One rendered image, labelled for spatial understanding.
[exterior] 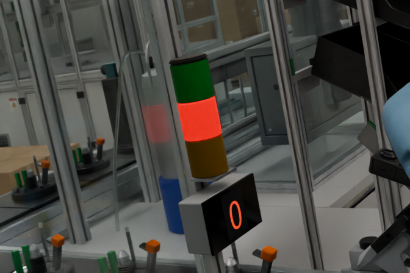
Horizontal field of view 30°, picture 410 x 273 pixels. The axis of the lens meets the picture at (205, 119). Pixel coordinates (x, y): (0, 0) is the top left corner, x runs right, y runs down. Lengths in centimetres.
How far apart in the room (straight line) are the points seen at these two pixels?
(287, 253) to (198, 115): 88
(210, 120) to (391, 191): 46
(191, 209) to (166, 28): 23
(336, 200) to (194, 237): 116
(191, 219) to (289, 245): 88
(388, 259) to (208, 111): 34
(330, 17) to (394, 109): 179
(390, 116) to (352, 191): 162
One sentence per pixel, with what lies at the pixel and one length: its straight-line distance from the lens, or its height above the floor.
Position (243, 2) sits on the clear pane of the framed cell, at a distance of 217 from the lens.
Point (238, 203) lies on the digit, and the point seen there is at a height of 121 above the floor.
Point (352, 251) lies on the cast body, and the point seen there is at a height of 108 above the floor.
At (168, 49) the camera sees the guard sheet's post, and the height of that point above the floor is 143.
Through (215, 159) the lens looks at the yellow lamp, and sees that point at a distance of 98.
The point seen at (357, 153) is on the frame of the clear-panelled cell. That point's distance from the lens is 250.
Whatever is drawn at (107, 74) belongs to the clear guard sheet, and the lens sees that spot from 91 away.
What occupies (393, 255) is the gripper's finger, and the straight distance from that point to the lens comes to 111.
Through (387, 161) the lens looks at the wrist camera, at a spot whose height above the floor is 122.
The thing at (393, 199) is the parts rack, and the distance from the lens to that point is 134.
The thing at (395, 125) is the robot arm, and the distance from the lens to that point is 57.
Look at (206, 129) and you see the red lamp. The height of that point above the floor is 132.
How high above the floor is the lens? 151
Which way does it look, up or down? 10 degrees down
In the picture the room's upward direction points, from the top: 11 degrees counter-clockwise
